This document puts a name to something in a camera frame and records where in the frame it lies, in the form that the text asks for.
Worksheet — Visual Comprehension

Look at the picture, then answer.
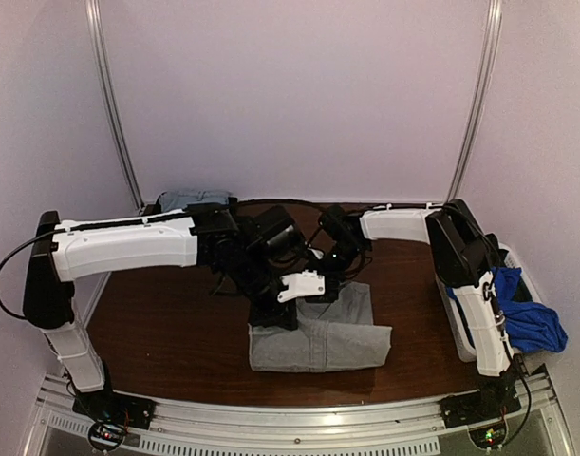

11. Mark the grey polo shirt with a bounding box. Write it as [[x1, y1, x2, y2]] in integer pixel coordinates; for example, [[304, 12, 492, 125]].
[[249, 282, 392, 373]]

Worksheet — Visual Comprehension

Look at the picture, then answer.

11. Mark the blue garment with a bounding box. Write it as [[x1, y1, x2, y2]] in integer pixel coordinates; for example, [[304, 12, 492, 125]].
[[435, 264, 568, 356]]

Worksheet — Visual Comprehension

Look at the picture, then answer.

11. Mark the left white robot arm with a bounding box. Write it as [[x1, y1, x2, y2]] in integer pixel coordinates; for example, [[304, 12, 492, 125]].
[[23, 203, 302, 422]]

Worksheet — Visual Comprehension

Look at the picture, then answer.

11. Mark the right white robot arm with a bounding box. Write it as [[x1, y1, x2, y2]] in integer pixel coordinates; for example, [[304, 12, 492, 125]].
[[318, 199, 518, 420]]

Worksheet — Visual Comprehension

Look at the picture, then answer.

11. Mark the white laundry basket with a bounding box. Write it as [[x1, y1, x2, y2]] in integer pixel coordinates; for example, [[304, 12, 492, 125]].
[[436, 244, 542, 364]]

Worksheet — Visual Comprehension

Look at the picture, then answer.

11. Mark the folded black garment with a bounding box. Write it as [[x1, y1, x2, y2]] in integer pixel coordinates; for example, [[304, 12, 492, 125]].
[[140, 202, 161, 217]]

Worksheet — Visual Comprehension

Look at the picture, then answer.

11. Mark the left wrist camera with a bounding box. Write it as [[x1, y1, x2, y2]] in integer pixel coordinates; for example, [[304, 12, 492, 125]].
[[277, 270, 340, 303]]

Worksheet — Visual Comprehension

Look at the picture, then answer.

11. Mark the front aluminium rail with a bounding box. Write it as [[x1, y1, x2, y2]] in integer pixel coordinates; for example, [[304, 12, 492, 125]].
[[32, 372, 564, 456]]

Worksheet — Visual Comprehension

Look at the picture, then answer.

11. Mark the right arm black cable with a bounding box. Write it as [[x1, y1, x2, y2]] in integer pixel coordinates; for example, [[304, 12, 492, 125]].
[[478, 237, 533, 428]]

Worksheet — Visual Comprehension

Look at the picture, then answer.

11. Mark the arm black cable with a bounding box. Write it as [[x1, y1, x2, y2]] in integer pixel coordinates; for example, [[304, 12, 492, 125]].
[[0, 199, 328, 322], [478, 237, 533, 428]]

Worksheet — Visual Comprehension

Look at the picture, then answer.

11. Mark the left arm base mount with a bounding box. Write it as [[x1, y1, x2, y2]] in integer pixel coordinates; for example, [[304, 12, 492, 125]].
[[72, 390, 156, 429]]

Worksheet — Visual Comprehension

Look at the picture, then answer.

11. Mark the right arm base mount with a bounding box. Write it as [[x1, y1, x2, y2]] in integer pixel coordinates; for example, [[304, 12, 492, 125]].
[[439, 387, 522, 428]]

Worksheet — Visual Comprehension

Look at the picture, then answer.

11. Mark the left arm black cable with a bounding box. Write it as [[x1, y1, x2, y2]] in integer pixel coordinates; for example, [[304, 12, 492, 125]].
[[0, 199, 328, 322]]

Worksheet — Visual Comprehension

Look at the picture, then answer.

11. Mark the right aluminium frame post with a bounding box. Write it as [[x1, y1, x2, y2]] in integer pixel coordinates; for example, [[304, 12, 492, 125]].
[[445, 0, 503, 201]]

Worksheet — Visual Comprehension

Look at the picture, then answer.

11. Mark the aluminium frame post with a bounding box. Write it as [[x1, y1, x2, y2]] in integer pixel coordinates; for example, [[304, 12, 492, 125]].
[[445, 0, 503, 201], [84, 0, 144, 211]]

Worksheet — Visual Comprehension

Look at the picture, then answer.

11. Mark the left aluminium frame post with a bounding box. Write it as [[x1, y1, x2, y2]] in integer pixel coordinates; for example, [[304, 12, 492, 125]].
[[84, 0, 144, 211]]

